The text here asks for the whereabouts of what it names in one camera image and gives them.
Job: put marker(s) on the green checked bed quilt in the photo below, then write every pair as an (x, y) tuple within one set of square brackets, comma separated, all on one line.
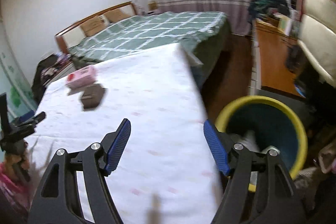
[(201, 34)]

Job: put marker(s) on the cream puffer jacket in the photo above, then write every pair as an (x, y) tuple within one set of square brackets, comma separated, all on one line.
[(317, 36)]

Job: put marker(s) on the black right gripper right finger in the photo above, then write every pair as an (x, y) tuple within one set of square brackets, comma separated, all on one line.
[(259, 189)]

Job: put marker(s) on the pink tissue box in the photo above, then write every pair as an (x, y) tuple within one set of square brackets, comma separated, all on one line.
[(82, 77)]

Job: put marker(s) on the left hand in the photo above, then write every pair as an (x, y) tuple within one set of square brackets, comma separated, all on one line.
[(17, 162)]

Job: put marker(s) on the yellow rimmed dark trash bin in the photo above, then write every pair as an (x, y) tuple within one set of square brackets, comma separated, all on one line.
[(264, 123)]

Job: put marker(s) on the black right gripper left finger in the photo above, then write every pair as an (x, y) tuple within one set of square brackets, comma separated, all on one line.
[(57, 197)]

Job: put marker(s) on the small brown box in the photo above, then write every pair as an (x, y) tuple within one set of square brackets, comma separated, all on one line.
[(92, 96)]

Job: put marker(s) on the pile of dark clothes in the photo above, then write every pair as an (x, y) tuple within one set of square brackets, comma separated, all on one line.
[(258, 8)]

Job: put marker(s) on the wooden bed headboard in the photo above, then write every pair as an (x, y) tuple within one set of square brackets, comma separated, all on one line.
[(91, 25)]

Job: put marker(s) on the pink fuzzy sleeve forearm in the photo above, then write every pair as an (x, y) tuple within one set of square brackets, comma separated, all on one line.
[(16, 192)]

